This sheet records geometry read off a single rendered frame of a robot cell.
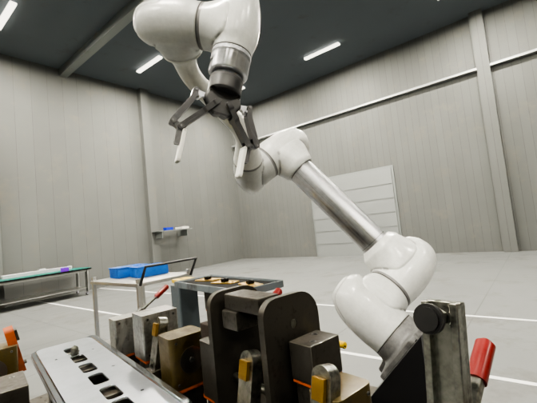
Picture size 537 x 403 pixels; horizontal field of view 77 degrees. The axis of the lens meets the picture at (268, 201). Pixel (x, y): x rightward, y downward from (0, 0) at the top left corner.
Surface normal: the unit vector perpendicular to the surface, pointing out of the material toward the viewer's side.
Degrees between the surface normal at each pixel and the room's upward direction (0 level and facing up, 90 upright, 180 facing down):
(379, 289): 52
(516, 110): 90
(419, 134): 90
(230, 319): 90
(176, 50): 157
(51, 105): 90
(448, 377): 81
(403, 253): 66
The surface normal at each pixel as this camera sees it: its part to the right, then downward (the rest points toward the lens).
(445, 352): -0.77, -0.12
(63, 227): 0.77, -0.12
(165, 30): -0.18, 0.63
